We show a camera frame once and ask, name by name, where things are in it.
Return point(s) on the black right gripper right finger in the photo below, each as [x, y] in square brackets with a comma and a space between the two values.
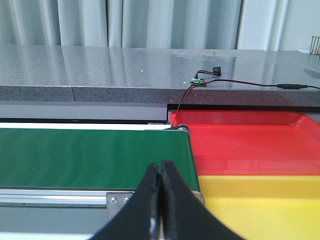
[183, 215]

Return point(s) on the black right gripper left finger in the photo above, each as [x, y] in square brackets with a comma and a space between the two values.
[139, 218]

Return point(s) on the yellow plastic tray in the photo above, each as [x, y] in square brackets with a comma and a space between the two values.
[265, 207]

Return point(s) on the red plastic tray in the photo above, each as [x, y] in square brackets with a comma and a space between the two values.
[252, 142]

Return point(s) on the green conveyor belt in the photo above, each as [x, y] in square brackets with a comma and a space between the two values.
[90, 158]

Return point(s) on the small green circuit board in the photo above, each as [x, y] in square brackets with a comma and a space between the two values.
[197, 82]

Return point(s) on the grey white curtain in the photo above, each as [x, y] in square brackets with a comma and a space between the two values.
[269, 25]

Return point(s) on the aluminium conveyor frame rail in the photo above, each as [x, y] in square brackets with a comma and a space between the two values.
[111, 200]

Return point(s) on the wire rack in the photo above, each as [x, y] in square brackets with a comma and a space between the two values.
[315, 46]

